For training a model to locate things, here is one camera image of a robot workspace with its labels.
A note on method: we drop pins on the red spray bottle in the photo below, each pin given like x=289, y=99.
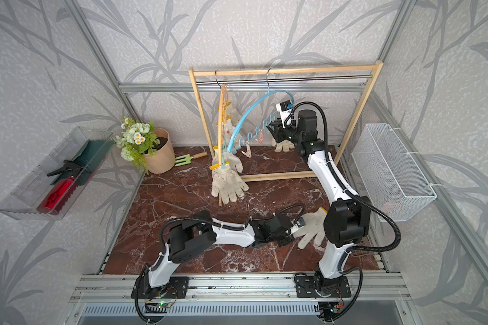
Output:
x=67, y=183

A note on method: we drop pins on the white wire basket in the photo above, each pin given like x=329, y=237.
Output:
x=392, y=178

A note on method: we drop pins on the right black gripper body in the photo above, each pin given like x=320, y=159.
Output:
x=289, y=133

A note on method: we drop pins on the orange clip hanger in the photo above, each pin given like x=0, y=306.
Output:
x=222, y=118

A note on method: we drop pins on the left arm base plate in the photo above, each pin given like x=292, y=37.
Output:
x=176, y=288

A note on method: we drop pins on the clear plastic wall bin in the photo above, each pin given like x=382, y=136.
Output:
x=22, y=202

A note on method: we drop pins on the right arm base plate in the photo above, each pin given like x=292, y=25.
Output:
x=316, y=286

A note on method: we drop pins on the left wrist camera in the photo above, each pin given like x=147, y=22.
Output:
x=300, y=222

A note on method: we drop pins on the white glove red spot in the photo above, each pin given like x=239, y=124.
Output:
x=228, y=130

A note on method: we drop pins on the potted white flower plant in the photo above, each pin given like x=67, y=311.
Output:
x=147, y=147

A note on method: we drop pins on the green garden fork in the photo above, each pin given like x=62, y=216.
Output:
x=187, y=159

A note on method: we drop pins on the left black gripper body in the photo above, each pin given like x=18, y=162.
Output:
x=282, y=240

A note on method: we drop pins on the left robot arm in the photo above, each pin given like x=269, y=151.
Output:
x=184, y=239

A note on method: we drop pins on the blue clip hanger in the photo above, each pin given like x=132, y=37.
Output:
x=255, y=119

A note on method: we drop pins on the green trowel scoop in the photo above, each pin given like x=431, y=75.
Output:
x=85, y=164

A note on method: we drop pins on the wooden clothes rack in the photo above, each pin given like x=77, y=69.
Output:
x=197, y=101

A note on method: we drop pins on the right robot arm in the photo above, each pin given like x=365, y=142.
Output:
x=347, y=220

